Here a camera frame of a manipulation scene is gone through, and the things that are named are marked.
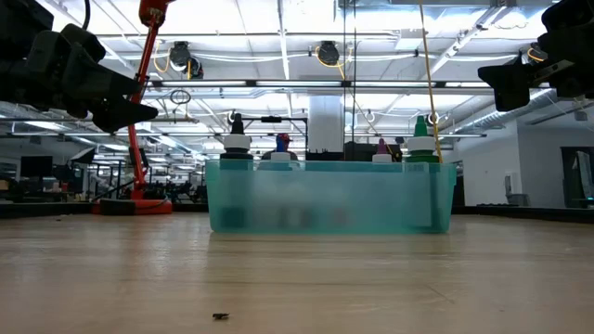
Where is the person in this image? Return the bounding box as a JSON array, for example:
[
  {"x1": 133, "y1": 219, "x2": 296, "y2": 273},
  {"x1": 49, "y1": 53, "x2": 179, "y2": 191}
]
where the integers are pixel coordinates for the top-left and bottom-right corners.
[{"x1": 260, "y1": 133, "x2": 298, "y2": 162}]

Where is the black monitor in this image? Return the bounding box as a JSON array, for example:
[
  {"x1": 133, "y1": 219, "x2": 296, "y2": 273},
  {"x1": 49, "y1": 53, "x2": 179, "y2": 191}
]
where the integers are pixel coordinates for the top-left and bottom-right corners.
[{"x1": 19, "y1": 155, "x2": 54, "y2": 178}]

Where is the black cabinet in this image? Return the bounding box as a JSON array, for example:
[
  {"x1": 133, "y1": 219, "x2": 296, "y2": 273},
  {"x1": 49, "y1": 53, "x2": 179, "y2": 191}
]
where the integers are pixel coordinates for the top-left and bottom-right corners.
[{"x1": 343, "y1": 142, "x2": 404, "y2": 162}]

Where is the red desk lamp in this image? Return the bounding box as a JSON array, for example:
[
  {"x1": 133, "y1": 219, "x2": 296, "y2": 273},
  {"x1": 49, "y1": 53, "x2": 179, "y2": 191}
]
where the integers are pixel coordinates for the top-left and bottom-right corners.
[{"x1": 91, "y1": 0, "x2": 175, "y2": 216}]

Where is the black metal frame stand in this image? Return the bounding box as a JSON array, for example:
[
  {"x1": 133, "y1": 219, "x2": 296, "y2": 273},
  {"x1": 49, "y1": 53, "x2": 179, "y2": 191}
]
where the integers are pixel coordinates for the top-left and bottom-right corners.
[{"x1": 233, "y1": 115, "x2": 310, "y2": 161}]

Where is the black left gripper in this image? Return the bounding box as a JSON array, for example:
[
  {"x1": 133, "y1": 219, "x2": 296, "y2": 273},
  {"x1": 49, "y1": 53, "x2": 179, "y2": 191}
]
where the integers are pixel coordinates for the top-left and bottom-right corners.
[{"x1": 0, "y1": 0, "x2": 160, "y2": 135}]

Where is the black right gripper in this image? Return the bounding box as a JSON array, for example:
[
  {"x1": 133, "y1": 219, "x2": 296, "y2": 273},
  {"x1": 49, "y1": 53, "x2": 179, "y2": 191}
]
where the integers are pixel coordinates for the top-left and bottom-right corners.
[{"x1": 476, "y1": 0, "x2": 594, "y2": 113}]

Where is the thick yellow cable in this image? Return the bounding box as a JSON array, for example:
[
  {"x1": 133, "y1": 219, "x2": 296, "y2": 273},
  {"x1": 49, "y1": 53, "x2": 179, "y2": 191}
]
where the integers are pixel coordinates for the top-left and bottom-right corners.
[{"x1": 417, "y1": 0, "x2": 445, "y2": 163}]

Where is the large green food coloring bottle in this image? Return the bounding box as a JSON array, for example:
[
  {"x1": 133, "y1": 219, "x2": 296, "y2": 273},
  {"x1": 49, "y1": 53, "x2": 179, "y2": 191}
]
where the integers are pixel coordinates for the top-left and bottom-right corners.
[{"x1": 402, "y1": 114, "x2": 441, "y2": 228}]

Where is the black aluminium table frame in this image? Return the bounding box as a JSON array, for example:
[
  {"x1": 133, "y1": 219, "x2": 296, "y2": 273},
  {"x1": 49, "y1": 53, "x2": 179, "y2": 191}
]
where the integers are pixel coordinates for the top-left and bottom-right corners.
[{"x1": 0, "y1": 199, "x2": 594, "y2": 225}]

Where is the teal translucent plastic bin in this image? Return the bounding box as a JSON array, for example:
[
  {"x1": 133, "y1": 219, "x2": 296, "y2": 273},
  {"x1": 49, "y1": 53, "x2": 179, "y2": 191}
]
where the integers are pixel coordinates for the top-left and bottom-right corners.
[{"x1": 205, "y1": 160, "x2": 458, "y2": 235}]

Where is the large black food coloring bottle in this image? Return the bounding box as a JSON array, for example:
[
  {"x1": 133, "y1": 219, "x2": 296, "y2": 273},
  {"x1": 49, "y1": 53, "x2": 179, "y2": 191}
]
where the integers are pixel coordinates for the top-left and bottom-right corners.
[{"x1": 219, "y1": 112, "x2": 255, "y2": 231}]

